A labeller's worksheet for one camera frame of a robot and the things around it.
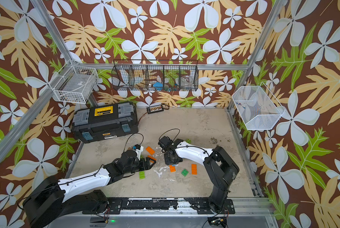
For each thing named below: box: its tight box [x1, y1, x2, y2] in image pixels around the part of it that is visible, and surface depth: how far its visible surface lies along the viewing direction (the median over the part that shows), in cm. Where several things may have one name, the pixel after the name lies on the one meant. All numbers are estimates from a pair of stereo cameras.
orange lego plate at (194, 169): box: [191, 163, 198, 175], surface depth 88 cm
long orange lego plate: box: [169, 164, 177, 173], surface depth 88 cm
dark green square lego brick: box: [180, 168, 189, 177], surface depth 87 cm
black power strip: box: [146, 104, 164, 114], surface depth 121 cm
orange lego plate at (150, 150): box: [145, 146, 156, 155], surface depth 97 cm
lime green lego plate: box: [139, 171, 146, 180], surface depth 86 cm
